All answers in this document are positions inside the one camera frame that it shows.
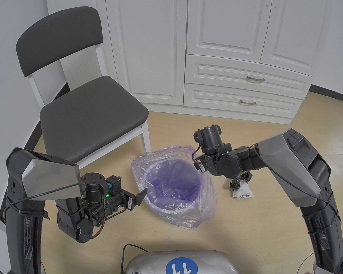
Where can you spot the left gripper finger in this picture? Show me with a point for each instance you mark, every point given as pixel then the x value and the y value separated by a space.
pixel 141 196

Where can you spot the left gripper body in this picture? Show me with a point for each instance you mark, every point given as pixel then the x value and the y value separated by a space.
pixel 118 202

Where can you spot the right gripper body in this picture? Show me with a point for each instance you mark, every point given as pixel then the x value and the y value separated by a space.
pixel 207 162

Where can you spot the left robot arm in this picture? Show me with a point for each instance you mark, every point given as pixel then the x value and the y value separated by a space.
pixel 45 175

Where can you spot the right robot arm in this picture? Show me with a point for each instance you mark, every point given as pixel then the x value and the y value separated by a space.
pixel 291 158

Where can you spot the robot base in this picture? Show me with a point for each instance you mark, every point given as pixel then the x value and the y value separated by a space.
pixel 185 263

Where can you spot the white trash bin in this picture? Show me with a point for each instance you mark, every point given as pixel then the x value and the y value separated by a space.
pixel 168 210

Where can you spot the purple plastic bag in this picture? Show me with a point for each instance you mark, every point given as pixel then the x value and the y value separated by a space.
pixel 174 187

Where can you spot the crumpled black plastic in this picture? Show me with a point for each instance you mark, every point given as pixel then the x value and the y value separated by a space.
pixel 236 183

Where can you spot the crumpled white printed paper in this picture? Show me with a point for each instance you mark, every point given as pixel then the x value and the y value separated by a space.
pixel 243 193

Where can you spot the grey padded white chair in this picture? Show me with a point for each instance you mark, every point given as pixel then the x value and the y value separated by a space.
pixel 94 116

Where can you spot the white wardrobe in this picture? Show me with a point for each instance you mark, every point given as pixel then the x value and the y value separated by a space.
pixel 225 33

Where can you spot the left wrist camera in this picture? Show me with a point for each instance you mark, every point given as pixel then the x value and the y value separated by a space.
pixel 113 185

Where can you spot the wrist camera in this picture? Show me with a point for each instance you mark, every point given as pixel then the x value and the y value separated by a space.
pixel 198 136
pixel 113 185

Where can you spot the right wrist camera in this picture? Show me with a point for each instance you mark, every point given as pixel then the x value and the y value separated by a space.
pixel 198 136

